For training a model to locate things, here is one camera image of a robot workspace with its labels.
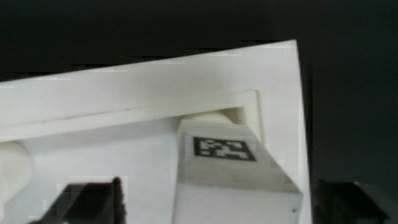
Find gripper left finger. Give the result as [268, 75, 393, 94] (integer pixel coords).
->
[29, 178, 126, 224]

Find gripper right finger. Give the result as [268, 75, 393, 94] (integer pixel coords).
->
[313, 180, 398, 224]

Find white square table top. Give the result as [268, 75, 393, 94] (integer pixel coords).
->
[0, 89, 265, 224]

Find white U-shaped obstacle fence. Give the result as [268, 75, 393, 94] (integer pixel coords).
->
[0, 41, 311, 224]

